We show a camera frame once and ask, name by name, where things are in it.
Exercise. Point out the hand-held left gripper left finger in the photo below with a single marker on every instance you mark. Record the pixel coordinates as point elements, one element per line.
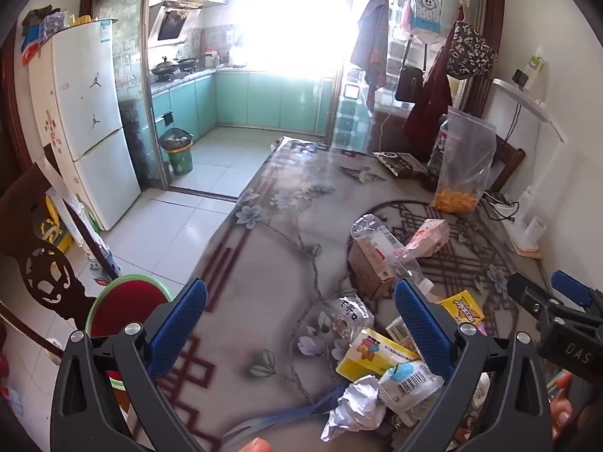
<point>181,325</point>

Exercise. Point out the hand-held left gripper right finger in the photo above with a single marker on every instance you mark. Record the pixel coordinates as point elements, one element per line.
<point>421,325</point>

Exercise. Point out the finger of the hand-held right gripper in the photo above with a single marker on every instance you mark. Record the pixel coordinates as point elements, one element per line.
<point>572,287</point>
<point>523,289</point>

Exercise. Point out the yellow juice carton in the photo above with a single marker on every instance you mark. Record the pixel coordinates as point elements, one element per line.
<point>464,308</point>

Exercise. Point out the red bin with green rim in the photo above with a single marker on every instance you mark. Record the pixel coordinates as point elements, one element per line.
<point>127,306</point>

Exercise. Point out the yellow cartoon bear carton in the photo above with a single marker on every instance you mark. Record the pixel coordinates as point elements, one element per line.
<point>372,355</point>

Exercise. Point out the white barcode cup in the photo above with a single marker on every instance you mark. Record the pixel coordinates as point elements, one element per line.
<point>410,386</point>

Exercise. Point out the clear wrapper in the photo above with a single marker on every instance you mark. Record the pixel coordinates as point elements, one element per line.
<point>351,313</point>

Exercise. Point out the brown cardboard box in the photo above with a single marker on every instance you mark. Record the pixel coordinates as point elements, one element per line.
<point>370,270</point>

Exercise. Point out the pink snack box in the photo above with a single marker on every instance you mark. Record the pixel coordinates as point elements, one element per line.
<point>431,235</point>

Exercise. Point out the crushed clear plastic bottle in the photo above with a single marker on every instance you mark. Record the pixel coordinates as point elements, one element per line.
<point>377,238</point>

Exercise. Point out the foil wrapper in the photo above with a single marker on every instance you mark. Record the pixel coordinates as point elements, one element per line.
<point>353,407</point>

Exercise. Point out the green trash bin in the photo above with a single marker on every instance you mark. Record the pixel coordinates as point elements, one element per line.
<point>181,160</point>

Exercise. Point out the person's right hand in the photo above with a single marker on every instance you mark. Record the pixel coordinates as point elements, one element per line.
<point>560,405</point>

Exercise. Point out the person's left hand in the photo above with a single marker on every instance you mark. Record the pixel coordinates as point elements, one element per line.
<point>256,446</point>

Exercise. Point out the white power strip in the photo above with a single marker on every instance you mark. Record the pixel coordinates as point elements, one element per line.
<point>499,205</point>

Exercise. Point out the floral tablecloth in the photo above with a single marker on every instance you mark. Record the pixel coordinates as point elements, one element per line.
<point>282,245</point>

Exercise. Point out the brown wooden chair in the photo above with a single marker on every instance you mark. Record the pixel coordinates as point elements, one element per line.
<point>511,160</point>

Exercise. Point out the clear bag of orange snacks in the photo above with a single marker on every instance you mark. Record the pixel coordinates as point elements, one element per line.
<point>464,169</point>

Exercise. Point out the carved dark wooden chair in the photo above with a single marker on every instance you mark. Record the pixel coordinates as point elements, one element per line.
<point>42,268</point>

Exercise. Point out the yellow toy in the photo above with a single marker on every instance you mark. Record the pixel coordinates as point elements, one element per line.
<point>52,233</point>

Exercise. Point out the black snack packet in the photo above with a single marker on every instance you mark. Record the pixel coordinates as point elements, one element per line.
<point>400,162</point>

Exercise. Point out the dark bottle with purple label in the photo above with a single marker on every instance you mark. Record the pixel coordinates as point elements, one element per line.
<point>440,143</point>

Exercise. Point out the white desk lamp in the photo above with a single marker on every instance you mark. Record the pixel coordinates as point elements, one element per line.
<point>532,99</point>

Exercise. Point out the dark red garment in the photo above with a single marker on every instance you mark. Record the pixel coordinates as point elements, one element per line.
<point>431,99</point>

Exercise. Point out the white refrigerator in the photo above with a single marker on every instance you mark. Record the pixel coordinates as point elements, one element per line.
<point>89,117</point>

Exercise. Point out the teal kitchen cabinets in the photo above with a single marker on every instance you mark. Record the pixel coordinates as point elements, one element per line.
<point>245,99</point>

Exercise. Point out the black handbag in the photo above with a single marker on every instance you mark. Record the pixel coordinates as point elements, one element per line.
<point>409,82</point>

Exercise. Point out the black white patterned bag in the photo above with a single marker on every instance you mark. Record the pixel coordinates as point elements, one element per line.
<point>471,54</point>

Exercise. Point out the black wok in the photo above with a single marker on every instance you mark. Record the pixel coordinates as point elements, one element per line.
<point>165,67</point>

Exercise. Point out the black frying pan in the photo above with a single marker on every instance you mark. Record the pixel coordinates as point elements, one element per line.
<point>188,62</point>

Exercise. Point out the blue red hanging garment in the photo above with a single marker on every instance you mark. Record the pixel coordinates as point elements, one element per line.
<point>372,42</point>

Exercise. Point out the white blue hanging organizer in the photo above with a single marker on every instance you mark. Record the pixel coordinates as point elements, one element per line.
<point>426,9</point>

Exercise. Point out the range hood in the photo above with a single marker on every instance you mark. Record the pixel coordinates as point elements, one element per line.
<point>172,26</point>

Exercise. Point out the blue red carton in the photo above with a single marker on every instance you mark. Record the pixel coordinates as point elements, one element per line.
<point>35,40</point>

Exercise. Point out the white wall socket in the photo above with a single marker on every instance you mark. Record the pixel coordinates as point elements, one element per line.
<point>532,68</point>

